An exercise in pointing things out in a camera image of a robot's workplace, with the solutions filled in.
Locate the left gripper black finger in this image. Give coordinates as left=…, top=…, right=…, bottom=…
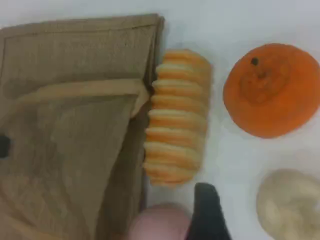
left=0, top=134, right=12, bottom=159

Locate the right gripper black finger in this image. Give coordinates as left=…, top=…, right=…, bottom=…
left=184, top=182, right=240, bottom=240

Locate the cream egg yolk pastry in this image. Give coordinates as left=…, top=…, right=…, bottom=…
left=256, top=168, right=320, bottom=240

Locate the long striped bread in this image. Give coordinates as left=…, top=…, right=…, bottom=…
left=142, top=48, right=213, bottom=186

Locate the brown jute tote bag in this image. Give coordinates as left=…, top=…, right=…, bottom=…
left=0, top=13, right=166, bottom=240

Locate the orange persimmon shaped pastry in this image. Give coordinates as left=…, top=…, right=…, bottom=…
left=222, top=42, right=320, bottom=139

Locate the pink peach shaped bun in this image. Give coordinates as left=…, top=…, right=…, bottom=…
left=128, top=202, right=195, bottom=240

